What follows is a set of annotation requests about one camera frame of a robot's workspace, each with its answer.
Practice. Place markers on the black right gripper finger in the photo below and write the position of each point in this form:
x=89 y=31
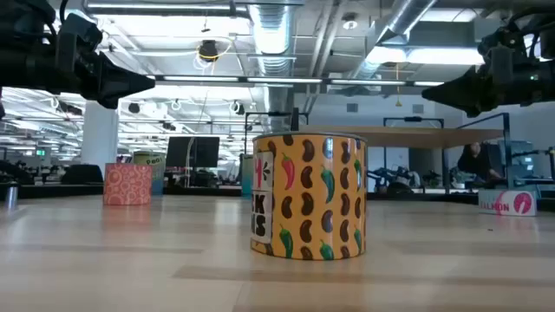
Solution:
x=472 y=95

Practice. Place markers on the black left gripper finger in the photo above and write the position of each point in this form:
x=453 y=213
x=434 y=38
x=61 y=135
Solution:
x=117 y=84

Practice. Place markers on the green blue peas can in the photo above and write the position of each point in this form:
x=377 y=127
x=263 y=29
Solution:
x=158 y=167

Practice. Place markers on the short pink yellow patterned can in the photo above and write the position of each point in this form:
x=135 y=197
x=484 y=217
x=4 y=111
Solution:
x=126 y=184

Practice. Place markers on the salmon can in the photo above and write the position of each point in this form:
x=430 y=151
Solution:
x=507 y=203

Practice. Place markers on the orange bean and pepper can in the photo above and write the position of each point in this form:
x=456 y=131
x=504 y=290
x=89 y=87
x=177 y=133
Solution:
x=312 y=195

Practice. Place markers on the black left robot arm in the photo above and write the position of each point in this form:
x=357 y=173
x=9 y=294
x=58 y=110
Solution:
x=26 y=65

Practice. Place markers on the white building pillar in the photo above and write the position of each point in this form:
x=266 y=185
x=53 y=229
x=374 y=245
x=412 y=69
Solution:
x=99 y=138

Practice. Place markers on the person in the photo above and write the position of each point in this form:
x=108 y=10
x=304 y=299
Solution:
x=474 y=162

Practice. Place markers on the long ceiling light strip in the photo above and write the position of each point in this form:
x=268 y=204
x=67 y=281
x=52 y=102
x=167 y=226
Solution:
x=199 y=79

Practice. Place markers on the background desk workstation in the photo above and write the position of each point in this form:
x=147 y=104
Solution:
x=524 y=164

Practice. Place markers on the black office chair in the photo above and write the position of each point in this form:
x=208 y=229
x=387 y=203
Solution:
x=82 y=174

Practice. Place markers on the black ceiling-mounted sensor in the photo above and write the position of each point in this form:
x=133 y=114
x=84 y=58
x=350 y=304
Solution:
x=208 y=50

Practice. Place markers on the black computer monitor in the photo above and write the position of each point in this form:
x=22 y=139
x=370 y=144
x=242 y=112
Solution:
x=193 y=151

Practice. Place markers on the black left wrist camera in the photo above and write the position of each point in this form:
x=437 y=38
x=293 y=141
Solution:
x=78 y=32

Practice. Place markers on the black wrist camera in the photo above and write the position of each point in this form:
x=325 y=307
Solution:
x=78 y=32
x=498 y=41

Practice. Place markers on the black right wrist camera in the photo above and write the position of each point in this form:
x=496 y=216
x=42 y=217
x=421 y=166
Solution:
x=498 y=41

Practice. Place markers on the black background rig frame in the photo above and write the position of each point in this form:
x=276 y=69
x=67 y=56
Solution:
x=429 y=118

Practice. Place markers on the slanted silver ceiling duct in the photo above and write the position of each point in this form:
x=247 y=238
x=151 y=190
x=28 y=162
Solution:
x=403 y=17

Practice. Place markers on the round silver ceiling duct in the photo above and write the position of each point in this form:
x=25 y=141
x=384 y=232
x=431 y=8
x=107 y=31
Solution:
x=273 y=34

